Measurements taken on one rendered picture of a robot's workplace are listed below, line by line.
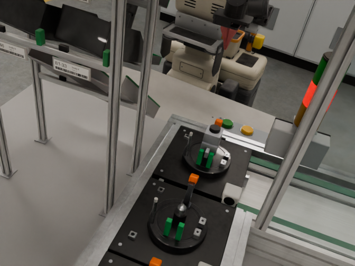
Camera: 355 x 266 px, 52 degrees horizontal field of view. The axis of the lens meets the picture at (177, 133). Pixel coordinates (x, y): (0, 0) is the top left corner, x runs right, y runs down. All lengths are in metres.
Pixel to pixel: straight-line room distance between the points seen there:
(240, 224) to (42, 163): 0.61
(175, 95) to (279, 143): 0.78
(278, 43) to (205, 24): 2.48
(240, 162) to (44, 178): 0.58
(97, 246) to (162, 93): 0.81
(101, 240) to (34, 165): 0.40
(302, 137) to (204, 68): 1.01
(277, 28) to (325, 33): 0.47
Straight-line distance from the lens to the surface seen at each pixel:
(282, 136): 0.80
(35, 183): 1.12
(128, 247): 0.84
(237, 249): 0.90
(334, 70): 0.70
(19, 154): 1.21
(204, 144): 0.98
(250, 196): 1.08
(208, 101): 1.52
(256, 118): 1.50
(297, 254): 1.00
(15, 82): 3.18
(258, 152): 1.17
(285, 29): 3.99
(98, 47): 0.78
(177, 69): 1.79
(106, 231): 0.89
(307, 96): 0.75
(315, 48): 4.00
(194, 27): 1.64
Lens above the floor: 1.68
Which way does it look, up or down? 39 degrees down
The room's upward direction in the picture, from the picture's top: 11 degrees clockwise
